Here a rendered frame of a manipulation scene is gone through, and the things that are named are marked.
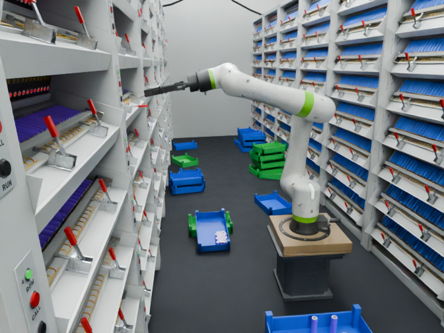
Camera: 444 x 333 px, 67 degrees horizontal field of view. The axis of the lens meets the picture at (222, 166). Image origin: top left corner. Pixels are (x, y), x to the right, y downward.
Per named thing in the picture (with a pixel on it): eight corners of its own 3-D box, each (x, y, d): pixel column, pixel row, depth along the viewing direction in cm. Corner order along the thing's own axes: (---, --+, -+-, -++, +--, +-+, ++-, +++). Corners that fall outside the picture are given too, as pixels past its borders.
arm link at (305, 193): (308, 208, 176) (310, 174, 170) (323, 221, 161) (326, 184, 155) (285, 211, 173) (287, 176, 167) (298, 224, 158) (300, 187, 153)
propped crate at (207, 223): (230, 249, 212) (230, 240, 208) (198, 252, 210) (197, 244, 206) (224, 216, 236) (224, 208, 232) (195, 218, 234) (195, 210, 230)
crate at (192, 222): (228, 221, 251) (228, 211, 249) (232, 233, 232) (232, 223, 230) (188, 223, 248) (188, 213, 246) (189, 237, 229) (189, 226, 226)
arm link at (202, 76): (206, 67, 152) (207, 67, 143) (211, 92, 156) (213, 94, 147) (193, 69, 152) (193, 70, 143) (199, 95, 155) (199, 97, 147)
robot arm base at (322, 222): (335, 220, 175) (335, 209, 174) (346, 234, 161) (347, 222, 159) (286, 221, 175) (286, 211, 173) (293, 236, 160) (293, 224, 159)
